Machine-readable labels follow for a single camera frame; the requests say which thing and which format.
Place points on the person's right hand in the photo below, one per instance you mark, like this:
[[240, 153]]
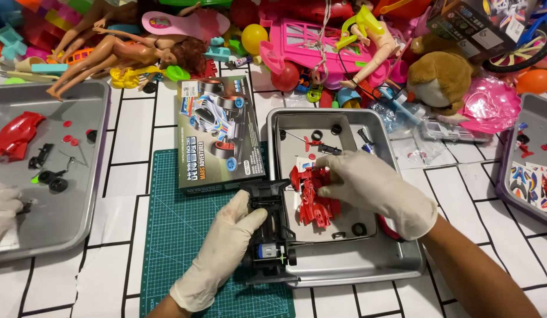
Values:
[[379, 194]]

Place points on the person's left hand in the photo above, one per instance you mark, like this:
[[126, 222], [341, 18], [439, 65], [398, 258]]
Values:
[[220, 251]]

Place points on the red toy car body shell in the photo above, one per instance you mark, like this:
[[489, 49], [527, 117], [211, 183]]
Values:
[[315, 207]]

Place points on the black toy car chassis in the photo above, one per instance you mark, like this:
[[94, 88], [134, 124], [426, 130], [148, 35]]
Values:
[[268, 196]]

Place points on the red curved plastic part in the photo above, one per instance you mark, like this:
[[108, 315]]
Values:
[[387, 227]]

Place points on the green cutting mat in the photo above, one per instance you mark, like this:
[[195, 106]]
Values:
[[180, 247]]

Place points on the grey cardboard insert tray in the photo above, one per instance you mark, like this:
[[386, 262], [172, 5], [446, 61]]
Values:
[[344, 218]]

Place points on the clear plastic bag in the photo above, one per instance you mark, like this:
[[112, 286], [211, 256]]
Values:
[[414, 152]]

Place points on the small black clip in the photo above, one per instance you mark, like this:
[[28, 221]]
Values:
[[338, 233]]

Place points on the small black blue screwdriver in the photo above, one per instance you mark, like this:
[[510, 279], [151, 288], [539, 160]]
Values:
[[365, 139]]

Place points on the black gear housing part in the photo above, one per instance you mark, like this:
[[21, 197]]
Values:
[[330, 149]]

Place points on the square metal tray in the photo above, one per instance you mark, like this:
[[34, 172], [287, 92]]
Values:
[[344, 261]]

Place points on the small sticker sheet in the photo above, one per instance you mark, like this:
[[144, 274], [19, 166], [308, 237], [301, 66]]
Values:
[[305, 164]]

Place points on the clear plastic case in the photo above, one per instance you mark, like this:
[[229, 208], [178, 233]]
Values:
[[450, 132]]

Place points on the thin metal axle rod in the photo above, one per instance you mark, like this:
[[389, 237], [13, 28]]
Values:
[[73, 159], [295, 134]]

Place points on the printed toy car box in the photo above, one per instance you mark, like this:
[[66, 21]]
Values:
[[211, 132]]

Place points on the colourful sticker sheet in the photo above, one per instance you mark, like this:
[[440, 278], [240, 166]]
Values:
[[525, 185]]

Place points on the small black tyre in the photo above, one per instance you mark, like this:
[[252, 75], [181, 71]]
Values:
[[522, 138]]

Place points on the large metal tray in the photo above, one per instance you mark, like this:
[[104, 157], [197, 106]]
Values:
[[57, 221]]

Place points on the purple rimmed metal tray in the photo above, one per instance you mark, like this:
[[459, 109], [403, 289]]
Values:
[[538, 128]]

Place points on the black tyre with red hub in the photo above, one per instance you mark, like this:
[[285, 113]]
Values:
[[91, 135]]

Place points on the heap of colourful toys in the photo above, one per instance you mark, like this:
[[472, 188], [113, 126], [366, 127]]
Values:
[[300, 39]]

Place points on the black toy wheel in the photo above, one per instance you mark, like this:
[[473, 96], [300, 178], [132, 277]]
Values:
[[58, 185], [45, 176]]

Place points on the small black plastic part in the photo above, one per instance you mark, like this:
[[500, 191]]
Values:
[[27, 206]]

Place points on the glossy red car body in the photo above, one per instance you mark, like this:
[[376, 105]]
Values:
[[15, 134]]

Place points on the small red bracket part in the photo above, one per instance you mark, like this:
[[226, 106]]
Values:
[[526, 151]]

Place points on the black plastic bracket part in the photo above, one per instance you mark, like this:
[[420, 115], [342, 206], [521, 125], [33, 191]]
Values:
[[40, 155]]

